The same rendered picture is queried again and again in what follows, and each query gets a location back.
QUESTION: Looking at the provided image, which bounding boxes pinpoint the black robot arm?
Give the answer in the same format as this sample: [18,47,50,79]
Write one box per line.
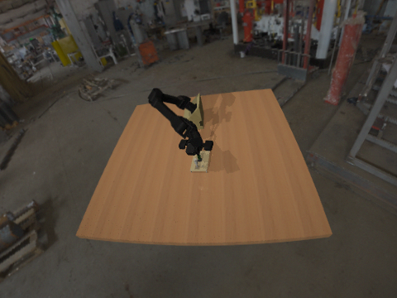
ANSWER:
[148,88,203,156]

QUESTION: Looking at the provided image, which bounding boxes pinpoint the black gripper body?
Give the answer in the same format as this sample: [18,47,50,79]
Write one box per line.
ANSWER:
[179,139,213,151]

